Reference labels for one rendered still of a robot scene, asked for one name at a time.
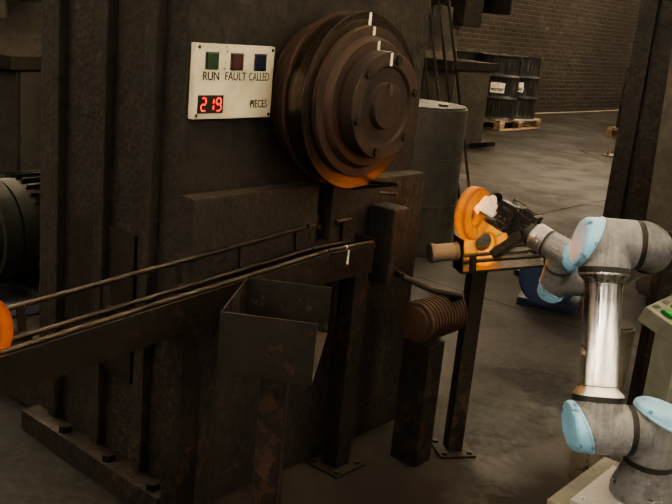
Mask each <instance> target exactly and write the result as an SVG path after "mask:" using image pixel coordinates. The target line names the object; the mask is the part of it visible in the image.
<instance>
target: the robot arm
mask: <svg viewBox="0 0 672 504"><path fill-rule="evenodd" d="M516 202H519V203H521V204H523V205H524V207H521V206H519V205H517V203H516ZM474 210H475V212H476V213H477V214H478V216H479V217H480V218H481V219H482V220H483V221H485V222H486V223H488V224H490V225H491V226H493V227H494V228H496V229H497V230H499V231H501V232H504V233H507V234H508V235H511V234H513V235H511V236H510V237H509V238H507V239H506V240H504V241H503V242H501V243H500V244H498V245H496V246H494V247H493V248H492V249H491V250H490V251H489V252H490V254H491V256H492V257H493V258H501V257H503V256H504V255H506V253H507V252H509V251H510V250H512V249H513V248H515V247H516V246H518V245H519V244H521V243H524V244H525V245H527V246H528V247H529V248H530V249H532V250H534V251H535V252H537V253H539V254H540V255H542V256H543V257H545V258H546V261H545V265H544V268H543V271H542V274H541V277H540V278H539V284H538V288H537V293H538V295H539V297H540V298H541V299H542V300H544V301H546V302H548V303H557V302H560V301H561V300H562V299H563V298H564V296H565V295H568V296H583V316H582V336H581V356H580V376H579V386H578V387H577V388H576V389H575V390H574V391H572V398H571V400H567V401H565V402H564V404H563V406H562V407H563V409H562V413H561V420H562V429H563V434H564V437H565V440H566V442H567V444H568V446H569V447H570V448H571V449H572V450H573V451H575V452H579V453H587V454H589V455H593V454H600V455H615V456H623V458H622V460H621V462H620V463H619V465H618V466H617V468H616V469H615V471H614V473H613V474H612V476H611V478H610V483H609V491H610V493H611V494H612V495H613V497H615V498H616V499H617V500H618V501H620V502H621V503H623V504H672V404H670V403H668V402H665V401H663V400H660V399H657V398H654V397H649V396H639V397H636V398H635V400H634V401H633V405H626V404H624V400H625V397H624V395H623V394H622V393H621V392H620V391H619V389H618V378H619V357H620V335H621V314H622V292H623V286H625V285H627V284H629V283H631V282H632V281H634V280H636V279H638V278H640V277H641V276H643V275H652V274H656V273H658V272H660V271H661V270H663V269H664V268H666V267H667V266H668V265H669V263H670V262H671V260H672V239H671V238H670V236H669V234H668V233H667V232H666V231H665V230H664V229H663V228H662V227H660V226H659V225H657V224H655V223H652V222H649V221H642V220H639V221H638V220H628V219H616V218H605V217H603V216H602V217H586V218H584V219H583V220H581V221H580V223H579V224H578V226H577V227H576V229H575V232H574V234H573V237H572V241H571V240H569V239H568V238H566V237H564V236H563V235H561V234H559V233H558V232H556V231H554V230H553V229H551V228H549V227H548V226H546V225H544V224H541V222H542V220H543V218H544V217H542V216H541V215H539V214H537V213H536V212H534V211H532V210H530V209H529V206H527V205H526V204H524V203H522V202H520V201H519V200H517V199H515V198H514V199H513V201H512V203H511V202H510V201H508V200H501V203H500V205H497V197H496V196H495V195H491V196H490V197H488V196H484V197H483V199H482V200H481V201H480V203H479V204H477V205H476V206H475V207H474Z"/></svg>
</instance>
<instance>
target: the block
mask: <svg viewBox="0 0 672 504"><path fill-rule="evenodd" d="M409 213H410V210H409V208H408V207H405V206H401V205H398V204H394V203H390V202H380V203H374V204H372V205H371V207H370V217H369V226H368V237H372V238H375V248H374V256H373V262H372V272H371V273H368V280H370V281H373V282H376V283H379V284H382V285H385V286H389V285H392V284H396V283H400V282H401V279H399V278H398V277H396V276H395V275H394V273H395V271H396V270H399V271H400V272H403V264H404V255H405V247H406V238H407V230H408V221H409Z"/></svg>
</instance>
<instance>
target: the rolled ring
mask: <svg viewBox="0 0 672 504"><path fill-rule="evenodd" d="M13 333H14V326H13V320H12V316H11V313H10V311H9V310H8V308H7V307H6V305H5V304H4V303H3V302H2V301H1V300H0V350H1V349H4V348H7V347H10V346H11V343H12V339H13Z"/></svg>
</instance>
